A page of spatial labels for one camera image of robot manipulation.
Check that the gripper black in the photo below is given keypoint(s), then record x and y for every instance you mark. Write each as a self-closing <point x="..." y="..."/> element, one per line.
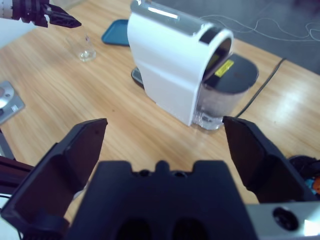
<point x="30" y="11"/>

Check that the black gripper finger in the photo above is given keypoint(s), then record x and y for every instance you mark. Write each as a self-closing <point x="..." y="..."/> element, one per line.
<point x="62" y="170"/>
<point x="262" y="162"/>

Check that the clear glass cup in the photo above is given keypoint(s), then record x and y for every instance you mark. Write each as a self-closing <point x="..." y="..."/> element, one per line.
<point x="86" y="53"/>

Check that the silver coffee machine lever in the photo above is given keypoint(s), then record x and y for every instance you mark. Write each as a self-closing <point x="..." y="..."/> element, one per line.
<point x="162" y="15"/>

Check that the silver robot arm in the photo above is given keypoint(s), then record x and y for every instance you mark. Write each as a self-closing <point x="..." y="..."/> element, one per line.
<point x="5" y="8"/>

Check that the blue coffee capsule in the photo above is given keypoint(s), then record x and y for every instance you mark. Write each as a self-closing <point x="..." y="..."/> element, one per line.
<point x="310" y="183"/>

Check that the orange coffee capsule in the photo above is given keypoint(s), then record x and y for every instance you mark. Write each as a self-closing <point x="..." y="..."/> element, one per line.
<point x="317" y="187"/>

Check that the dark coffee machine water tank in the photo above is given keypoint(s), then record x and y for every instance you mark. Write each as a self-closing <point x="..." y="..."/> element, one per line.
<point x="225" y="100"/>

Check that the white capsule coffee machine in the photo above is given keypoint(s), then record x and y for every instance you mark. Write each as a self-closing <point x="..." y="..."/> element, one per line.
<point x="170" y="70"/>

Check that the black capsule holder with rods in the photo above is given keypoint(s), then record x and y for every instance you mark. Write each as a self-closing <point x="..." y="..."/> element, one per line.
<point x="307" y="162"/>

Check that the teal rectangular tray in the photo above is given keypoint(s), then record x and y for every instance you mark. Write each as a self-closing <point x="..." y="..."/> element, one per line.
<point x="116" y="33"/>

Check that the grey mount plate dark post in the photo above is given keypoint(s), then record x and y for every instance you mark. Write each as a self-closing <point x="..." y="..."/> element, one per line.
<point x="11" y="105"/>

